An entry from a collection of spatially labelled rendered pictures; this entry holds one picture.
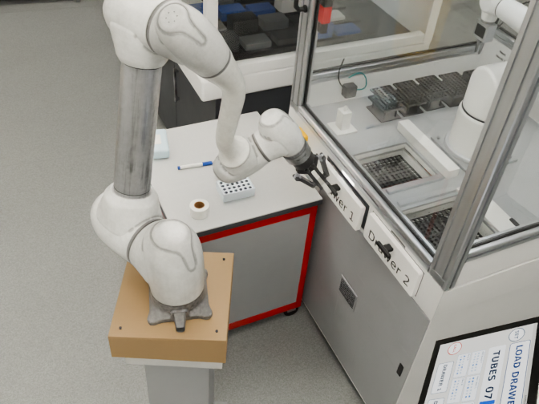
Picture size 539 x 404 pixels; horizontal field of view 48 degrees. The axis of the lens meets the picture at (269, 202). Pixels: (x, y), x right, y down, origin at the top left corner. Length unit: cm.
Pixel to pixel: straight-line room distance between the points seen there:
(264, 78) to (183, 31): 144
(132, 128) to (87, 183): 198
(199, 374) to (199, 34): 106
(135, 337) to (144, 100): 65
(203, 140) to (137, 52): 111
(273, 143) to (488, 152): 62
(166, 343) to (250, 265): 76
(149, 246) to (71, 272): 151
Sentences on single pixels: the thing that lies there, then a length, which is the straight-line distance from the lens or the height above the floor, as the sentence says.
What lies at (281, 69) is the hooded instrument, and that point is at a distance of 277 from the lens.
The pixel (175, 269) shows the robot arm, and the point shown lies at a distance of 160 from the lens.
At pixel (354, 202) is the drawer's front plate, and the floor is 92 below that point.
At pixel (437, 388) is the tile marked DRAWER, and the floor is 100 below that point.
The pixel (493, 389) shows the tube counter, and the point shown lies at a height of 112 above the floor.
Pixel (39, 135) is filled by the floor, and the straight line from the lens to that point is 396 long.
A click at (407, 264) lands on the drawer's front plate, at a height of 91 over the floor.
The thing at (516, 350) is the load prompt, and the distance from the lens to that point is 151.
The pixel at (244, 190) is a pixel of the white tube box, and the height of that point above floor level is 80.
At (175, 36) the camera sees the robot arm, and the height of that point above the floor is 167.
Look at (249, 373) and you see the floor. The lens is 268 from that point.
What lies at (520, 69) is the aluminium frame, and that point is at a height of 165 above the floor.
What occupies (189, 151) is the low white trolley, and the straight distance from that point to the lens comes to 247.
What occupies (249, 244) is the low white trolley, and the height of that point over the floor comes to 60.
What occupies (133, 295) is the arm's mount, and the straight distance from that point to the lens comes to 183.
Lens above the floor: 228
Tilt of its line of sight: 42 degrees down
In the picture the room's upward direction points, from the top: 5 degrees clockwise
